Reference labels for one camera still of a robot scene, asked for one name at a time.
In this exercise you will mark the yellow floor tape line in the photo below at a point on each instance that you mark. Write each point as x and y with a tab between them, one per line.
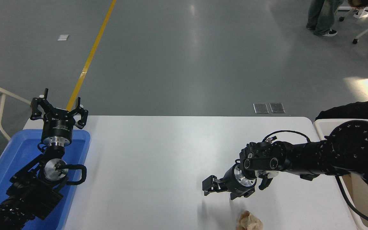
91	54

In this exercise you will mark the tan paper ball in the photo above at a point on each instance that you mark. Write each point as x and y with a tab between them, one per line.
249	222

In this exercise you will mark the beige chair frame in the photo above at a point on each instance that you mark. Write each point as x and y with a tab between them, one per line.
14	96

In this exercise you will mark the standing person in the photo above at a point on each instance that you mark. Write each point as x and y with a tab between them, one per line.
321	16

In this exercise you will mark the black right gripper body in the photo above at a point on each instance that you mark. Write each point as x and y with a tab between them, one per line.
230	182

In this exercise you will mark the blue plastic tray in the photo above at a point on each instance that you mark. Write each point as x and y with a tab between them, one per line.
14	153

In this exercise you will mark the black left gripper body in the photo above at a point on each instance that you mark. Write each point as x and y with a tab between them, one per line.
57	126

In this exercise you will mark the white wheeled office chair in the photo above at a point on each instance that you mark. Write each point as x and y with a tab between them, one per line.
367	30

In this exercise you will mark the large pale bin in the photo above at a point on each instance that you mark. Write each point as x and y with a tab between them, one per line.
319	127

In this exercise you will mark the silver floor outlet plate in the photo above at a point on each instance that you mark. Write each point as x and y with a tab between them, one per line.
261	108
277	108

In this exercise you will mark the person in dark sleeve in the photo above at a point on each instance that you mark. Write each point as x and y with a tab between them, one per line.
356	110

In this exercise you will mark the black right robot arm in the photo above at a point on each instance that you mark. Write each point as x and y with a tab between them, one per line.
353	143

